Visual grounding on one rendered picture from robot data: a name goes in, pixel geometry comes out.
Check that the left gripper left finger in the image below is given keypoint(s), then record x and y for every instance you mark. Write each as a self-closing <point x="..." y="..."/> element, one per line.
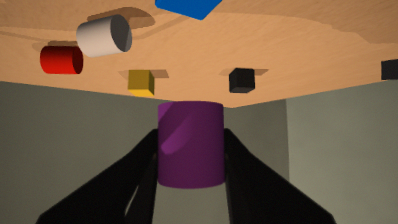
<point x="104" y="198"/>

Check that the yellow block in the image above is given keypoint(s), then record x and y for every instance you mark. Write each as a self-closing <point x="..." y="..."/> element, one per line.
<point x="141" y="82"/>

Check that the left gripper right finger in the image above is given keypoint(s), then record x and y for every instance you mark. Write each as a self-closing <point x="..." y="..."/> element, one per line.
<point x="271" y="198"/>

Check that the blue cube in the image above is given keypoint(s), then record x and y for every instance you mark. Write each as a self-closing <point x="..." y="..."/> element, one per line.
<point x="197" y="9"/>

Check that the white cylinder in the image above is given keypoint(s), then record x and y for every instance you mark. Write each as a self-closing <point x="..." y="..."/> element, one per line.
<point x="104" y="36"/>

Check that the red cylinder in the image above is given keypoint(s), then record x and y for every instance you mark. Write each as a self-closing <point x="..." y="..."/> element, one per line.
<point x="61" y="59"/>

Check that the purple cylinder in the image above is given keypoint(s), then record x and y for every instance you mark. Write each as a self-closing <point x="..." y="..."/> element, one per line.
<point x="191" y="144"/>

